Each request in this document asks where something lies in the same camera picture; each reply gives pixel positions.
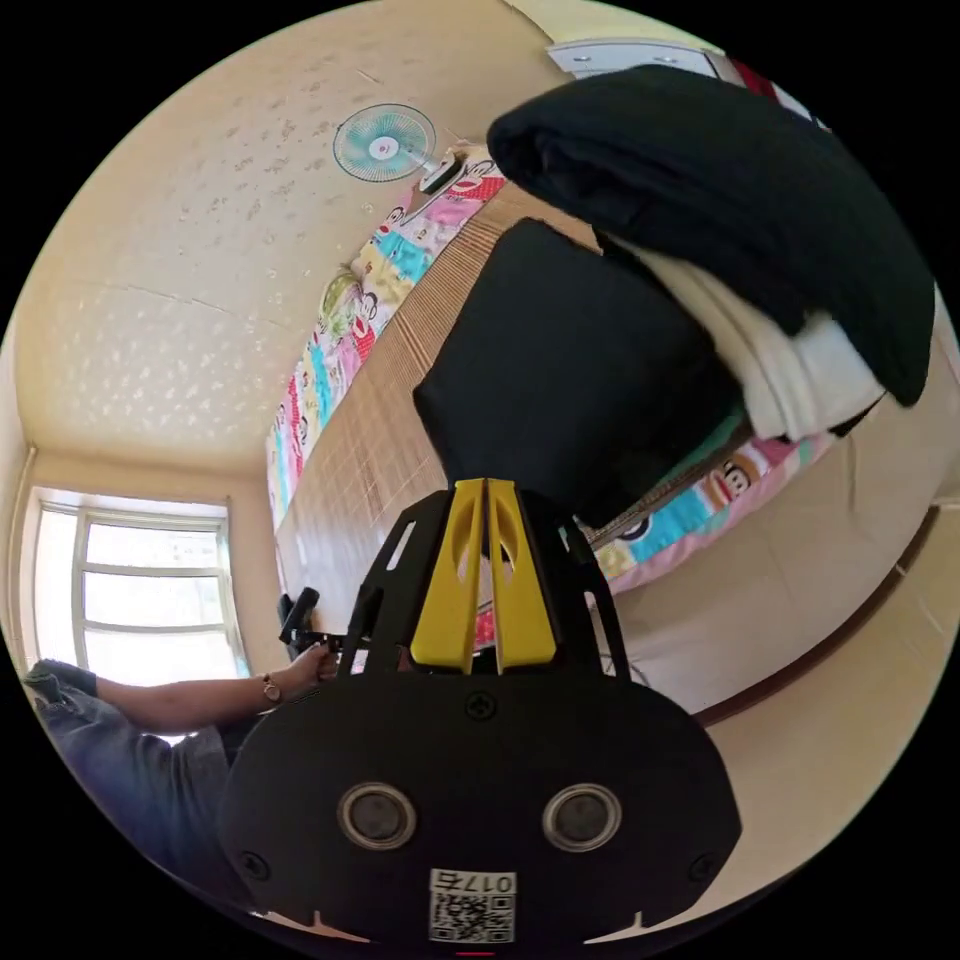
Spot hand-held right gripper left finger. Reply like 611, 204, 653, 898
410, 478, 486, 673

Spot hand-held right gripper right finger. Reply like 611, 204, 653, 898
487, 479, 559, 675

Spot black pants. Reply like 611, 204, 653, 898
412, 217, 748, 530

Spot person's left forearm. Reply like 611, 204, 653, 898
95, 671, 285, 733

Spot person's left hand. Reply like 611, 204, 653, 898
281, 644, 340, 703

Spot window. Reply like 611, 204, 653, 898
28, 485, 250, 685

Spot person's body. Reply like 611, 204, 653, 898
20, 658, 260, 913

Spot pile of clothes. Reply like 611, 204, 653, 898
485, 63, 939, 444

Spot white cupboard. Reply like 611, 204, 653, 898
545, 37, 723, 81

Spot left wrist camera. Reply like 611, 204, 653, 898
278, 587, 322, 645

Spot teal wall fan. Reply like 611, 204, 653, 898
332, 102, 464, 198

